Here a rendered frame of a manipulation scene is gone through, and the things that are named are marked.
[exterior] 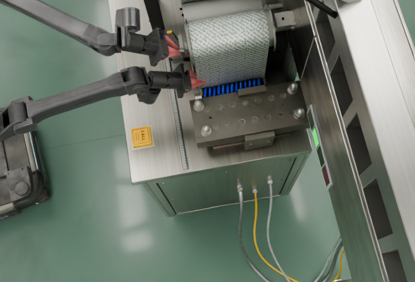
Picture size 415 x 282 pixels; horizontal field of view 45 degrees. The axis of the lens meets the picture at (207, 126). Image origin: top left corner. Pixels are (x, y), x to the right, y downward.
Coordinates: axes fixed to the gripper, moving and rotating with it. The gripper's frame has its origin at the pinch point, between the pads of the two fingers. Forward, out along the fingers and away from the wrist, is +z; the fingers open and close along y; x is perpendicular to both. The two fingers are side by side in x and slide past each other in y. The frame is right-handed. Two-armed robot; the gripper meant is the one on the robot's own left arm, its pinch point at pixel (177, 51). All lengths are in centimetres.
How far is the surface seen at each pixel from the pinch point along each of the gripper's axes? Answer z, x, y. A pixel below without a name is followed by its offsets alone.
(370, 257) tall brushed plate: 14, 36, 73
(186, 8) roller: 4.5, 3.8, -14.5
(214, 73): 14.9, -0.7, 5.4
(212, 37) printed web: 3.1, 12.9, 1.5
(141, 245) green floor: 54, -117, 42
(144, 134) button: 7.3, -34.8, 14.3
